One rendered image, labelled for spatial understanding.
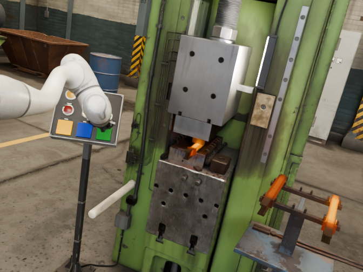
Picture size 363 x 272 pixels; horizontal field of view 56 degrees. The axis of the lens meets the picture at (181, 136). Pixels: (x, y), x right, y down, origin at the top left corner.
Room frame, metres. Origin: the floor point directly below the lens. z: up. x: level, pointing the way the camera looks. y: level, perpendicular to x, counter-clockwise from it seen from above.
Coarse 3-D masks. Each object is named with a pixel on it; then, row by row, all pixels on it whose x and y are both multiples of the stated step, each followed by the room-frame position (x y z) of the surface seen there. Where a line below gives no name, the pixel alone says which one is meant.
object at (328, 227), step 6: (336, 198) 1.37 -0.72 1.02; (330, 204) 1.31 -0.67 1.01; (336, 204) 1.31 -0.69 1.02; (330, 210) 1.24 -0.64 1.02; (336, 210) 1.25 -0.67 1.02; (330, 216) 1.18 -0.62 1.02; (324, 222) 1.12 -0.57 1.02; (330, 222) 1.13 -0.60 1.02; (324, 228) 1.11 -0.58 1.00; (330, 228) 1.08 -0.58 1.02; (324, 234) 1.03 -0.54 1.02; (330, 234) 1.04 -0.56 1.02; (324, 240) 1.03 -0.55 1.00; (330, 240) 1.04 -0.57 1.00
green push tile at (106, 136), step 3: (99, 129) 1.67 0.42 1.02; (111, 129) 1.68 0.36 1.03; (99, 132) 1.66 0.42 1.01; (102, 132) 1.66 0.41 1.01; (105, 132) 1.66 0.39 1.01; (108, 132) 1.67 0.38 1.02; (111, 132) 1.67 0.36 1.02; (96, 135) 1.65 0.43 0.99; (99, 135) 1.65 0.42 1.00; (102, 135) 1.65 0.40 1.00; (105, 135) 1.66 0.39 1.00; (108, 135) 1.66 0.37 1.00; (96, 138) 1.64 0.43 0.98; (99, 138) 1.64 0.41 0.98; (102, 138) 1.65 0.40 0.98; (105, 138) 1.65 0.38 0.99; (108, 138) 1.65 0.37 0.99
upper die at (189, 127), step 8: (176, 120) 1.72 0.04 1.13; (184, 120) 1.71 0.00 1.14; (192, 120) 1.70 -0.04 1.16; (176, 128) 1.72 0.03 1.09; (184, 128) 1.71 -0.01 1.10; (192, 128) 1.70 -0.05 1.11; (200, 128) 1.68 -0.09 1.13; (208, 128) 1.67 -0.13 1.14; (216, 128) 1.80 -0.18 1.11; (192, 136) 1.69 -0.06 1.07; (200, 136) 1.68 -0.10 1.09; (208, 136) 1.67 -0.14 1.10
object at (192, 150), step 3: (195, 144) 1.77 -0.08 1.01; (198, 144) 1.78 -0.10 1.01; (189, 147) 1.67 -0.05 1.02; (192, 147) 1.71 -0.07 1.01; (195, 147) 1.72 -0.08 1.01; (198, 147) 1.76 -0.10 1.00; (186, 150) 1.62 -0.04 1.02; (189, 150) 1.62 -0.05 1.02; (192, 150) 1.67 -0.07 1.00; (195, 150) 1.67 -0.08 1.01; (186, 153) 1.60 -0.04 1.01; (189, 153) 1.63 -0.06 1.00; (192, 153) 1.67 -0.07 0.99; (195, 153) 1.68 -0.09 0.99; (186, 156) 1.60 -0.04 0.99; (189, 156) 1.64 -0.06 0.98; (186, 159) 1.60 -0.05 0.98
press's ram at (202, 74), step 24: (192, 48) 1.72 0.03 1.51; (216, 48) 1.69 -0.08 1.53; (240, 48) 1.68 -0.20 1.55; (192, 72) 1.71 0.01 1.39; (216, 72) 1.68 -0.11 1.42; (240, 72) 1.84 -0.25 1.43; (192, 96) 1.71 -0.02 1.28; (216, 96) 1.67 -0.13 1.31; (240, 96) 2.04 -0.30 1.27; (216, 120) 1.66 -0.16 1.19
